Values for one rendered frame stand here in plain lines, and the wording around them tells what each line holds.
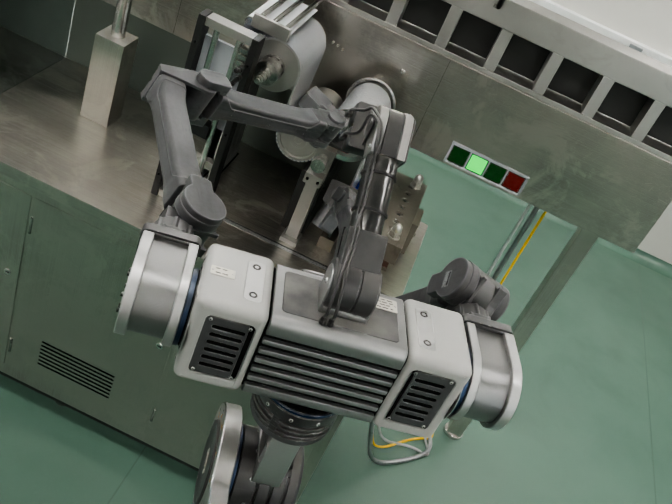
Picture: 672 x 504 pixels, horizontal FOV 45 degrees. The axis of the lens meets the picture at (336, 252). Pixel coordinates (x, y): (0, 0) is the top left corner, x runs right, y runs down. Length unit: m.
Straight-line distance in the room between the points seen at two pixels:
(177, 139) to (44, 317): 1.24
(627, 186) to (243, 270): 1.57
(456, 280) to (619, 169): 1.19
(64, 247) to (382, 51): 1.05
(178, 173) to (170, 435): 1.41
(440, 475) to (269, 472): 1.91
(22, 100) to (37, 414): 1.01
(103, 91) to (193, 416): 0.99
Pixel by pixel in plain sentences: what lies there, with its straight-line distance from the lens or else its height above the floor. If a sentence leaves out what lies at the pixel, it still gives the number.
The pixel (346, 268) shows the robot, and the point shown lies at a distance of 1.08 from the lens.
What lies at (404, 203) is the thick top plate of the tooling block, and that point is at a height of 1.03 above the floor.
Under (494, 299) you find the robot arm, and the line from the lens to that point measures 1.38.
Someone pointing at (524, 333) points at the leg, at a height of 0.60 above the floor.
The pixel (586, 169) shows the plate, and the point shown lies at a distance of 2.47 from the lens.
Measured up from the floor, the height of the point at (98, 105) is 0.96.
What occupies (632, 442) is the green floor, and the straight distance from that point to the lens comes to 3.92.
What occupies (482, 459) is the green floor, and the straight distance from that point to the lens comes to 3.35.
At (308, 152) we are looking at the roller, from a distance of 2.22.
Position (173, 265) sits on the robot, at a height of 1.50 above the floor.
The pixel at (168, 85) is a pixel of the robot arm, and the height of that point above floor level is 1.51.
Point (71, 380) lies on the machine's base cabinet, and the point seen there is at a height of 0.22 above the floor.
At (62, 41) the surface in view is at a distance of 2.79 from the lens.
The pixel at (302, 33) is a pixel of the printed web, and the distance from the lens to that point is 2.23.
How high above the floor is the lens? 2.23
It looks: 35 degrees down
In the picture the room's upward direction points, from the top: 25 degrees clockwise
